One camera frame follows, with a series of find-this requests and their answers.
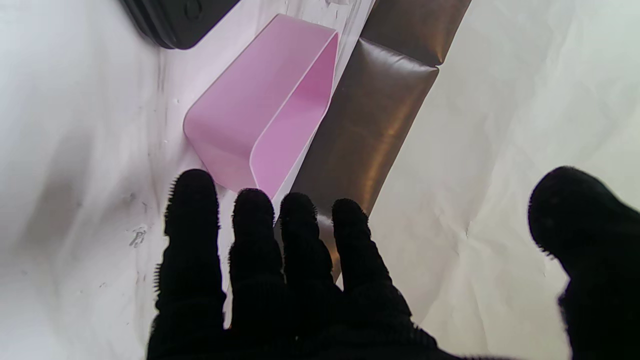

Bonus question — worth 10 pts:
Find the beige wrinkled backdrop cloth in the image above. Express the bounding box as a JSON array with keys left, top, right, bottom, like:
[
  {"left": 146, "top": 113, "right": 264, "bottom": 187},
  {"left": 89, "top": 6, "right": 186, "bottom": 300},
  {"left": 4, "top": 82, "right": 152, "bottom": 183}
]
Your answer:
[{"left": 370, "top": 0, "right": 640, "bottom": 360}]

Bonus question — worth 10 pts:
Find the black tissue box base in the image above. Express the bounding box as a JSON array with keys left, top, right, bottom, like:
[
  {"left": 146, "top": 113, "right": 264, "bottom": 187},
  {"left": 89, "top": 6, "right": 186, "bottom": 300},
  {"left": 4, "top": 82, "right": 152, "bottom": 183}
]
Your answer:
[{"left": 119, "top": 0, "right": 241, "bottom": 50}]

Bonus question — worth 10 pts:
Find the brown leather sofa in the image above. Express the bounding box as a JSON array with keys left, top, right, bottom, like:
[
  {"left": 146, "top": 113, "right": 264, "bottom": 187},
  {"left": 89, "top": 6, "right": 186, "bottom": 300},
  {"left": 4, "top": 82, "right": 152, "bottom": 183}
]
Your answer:
[{"left": 272, "top": 0, "right": 473, "bottom": 281}]

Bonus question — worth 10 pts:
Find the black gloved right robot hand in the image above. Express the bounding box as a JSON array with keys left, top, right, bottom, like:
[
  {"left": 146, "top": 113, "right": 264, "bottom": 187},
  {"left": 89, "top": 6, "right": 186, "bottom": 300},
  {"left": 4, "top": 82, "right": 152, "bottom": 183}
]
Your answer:
[{"left": 147, "top": 166, "right": 640, "bottom": 360}]

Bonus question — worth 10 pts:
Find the pink tissue box cover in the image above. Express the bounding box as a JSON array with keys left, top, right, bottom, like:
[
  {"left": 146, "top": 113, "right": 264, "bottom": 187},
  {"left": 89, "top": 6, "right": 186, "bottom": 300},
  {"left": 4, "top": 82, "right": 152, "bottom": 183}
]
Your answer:
[{"left": 183, "top": 14, "right": 340, "bottom": 201}]

